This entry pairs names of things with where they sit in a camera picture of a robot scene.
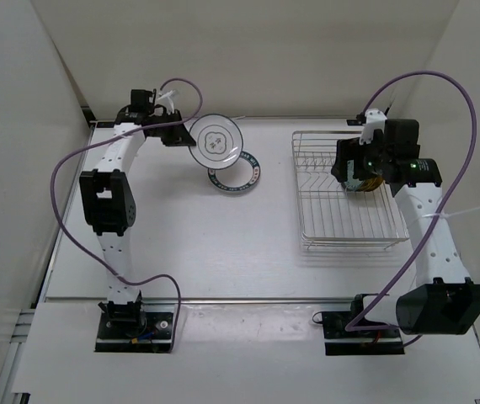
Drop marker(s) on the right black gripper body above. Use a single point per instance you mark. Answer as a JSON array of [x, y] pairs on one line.
[[377, 155]]

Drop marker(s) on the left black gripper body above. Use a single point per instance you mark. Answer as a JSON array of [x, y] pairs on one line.
[[167, 119]]

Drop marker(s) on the light blue patterned plate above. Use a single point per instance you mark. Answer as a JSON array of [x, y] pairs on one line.
[[351, 184]]

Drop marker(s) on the white plate teal line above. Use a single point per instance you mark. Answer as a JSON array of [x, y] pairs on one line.
[[218, 141]]

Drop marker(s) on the orange sunburst white plate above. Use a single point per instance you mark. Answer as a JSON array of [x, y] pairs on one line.
[[233, 191]]

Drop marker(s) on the dark blue rim plate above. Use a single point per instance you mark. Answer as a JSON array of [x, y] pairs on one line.
[[246, 169]]

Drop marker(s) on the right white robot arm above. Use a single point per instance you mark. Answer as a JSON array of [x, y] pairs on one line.
[[445, 300]]

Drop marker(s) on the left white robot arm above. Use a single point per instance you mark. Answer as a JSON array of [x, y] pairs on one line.
[[109, 206]]

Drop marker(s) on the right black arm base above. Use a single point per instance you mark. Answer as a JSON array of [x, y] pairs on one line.
[[339, 342]]

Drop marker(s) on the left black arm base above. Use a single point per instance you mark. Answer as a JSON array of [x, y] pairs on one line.
[[156, 330]]

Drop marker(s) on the yellow patterned plate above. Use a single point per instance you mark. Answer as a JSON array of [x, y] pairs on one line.
[[378, 182], [371, 184]]

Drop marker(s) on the left dark label sticker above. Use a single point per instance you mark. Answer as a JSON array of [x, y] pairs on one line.
[[105, 125]]

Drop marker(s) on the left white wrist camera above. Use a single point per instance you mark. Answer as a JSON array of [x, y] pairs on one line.
[[166, 99]]

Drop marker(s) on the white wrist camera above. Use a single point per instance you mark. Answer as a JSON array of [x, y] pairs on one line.
[[166, 99], [371, 120]]

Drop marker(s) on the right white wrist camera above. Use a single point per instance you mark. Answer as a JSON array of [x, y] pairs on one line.
[[371, 120]]

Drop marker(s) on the metal wire dish rack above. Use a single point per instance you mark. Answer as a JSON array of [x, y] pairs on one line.
[[331, 218]]

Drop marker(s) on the aluminium table rail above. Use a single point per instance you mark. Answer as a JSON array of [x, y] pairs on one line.
[[219, 301]]

